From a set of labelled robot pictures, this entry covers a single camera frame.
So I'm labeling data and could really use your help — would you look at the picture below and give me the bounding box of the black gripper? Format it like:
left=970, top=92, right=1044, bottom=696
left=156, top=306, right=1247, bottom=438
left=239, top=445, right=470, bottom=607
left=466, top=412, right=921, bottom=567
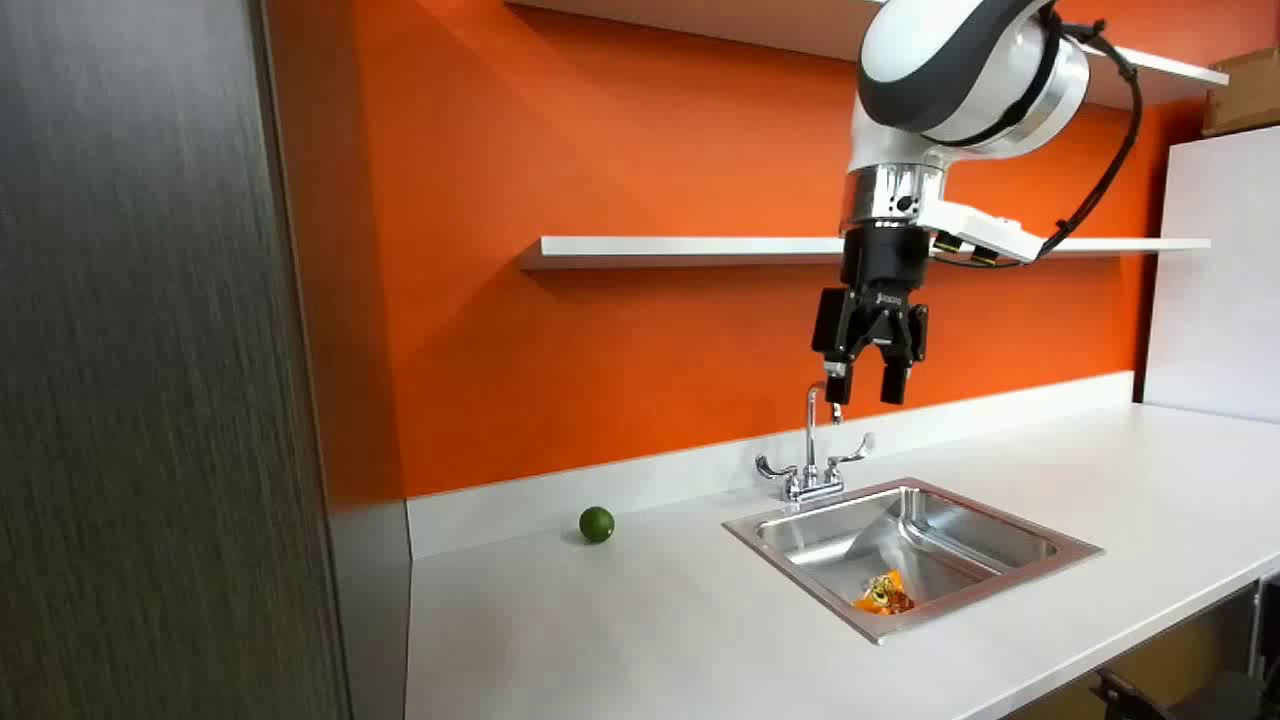
left=813, top=219, right=934, bottom=407

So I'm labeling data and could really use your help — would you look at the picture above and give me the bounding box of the orange snack packet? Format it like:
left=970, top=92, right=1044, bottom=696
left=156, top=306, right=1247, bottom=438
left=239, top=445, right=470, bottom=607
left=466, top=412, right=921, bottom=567
left=851, top=567, right=921, bottom=622

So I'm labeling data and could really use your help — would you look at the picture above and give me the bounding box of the stainless steel sink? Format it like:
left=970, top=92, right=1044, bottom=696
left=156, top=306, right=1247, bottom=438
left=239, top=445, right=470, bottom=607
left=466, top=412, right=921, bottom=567
left=719, top=476, right=1103, bottom=650

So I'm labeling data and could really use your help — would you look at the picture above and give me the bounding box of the green lime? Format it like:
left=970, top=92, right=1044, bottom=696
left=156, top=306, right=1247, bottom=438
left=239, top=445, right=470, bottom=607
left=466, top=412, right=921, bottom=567
left=575, top=504, right=621, bottom=548

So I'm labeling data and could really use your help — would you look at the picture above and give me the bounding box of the large white panel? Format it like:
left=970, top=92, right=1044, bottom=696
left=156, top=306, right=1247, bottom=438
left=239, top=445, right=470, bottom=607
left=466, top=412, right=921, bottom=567
left=1141, top=123, right=1280, bottom=427

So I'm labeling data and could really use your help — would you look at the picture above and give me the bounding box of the brown cardboard box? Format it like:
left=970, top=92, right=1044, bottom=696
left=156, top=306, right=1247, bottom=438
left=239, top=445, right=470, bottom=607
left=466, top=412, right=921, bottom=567
left=1204, top=50, right=1280, bottom=140

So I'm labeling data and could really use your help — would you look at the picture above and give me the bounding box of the dark wood cabinet panel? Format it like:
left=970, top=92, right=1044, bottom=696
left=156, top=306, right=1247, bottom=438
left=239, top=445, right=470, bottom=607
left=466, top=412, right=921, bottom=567
left=0, top=0, right=416, bottom=720

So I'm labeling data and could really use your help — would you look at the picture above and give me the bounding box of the chrome faucet with handles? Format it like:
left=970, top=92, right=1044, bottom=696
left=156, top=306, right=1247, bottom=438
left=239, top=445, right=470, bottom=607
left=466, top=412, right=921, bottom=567
left=752, top=380, right=880, bottom=510

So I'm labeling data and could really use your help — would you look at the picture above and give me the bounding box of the long white wall shelf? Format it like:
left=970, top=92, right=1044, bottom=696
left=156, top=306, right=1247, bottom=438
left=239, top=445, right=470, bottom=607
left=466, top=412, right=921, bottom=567
left=521, top=231, right=1216, bottom=277

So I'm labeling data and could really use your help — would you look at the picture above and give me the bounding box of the high white wall shelf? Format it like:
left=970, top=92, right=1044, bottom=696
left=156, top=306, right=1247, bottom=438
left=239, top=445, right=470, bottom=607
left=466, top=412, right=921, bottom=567
left=505, top=0, right=1230, bottom=112

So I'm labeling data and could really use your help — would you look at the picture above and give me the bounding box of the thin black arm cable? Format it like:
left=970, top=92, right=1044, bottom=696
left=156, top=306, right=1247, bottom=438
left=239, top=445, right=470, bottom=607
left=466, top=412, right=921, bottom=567
left=1031, top=3, right=1148, bottom=263

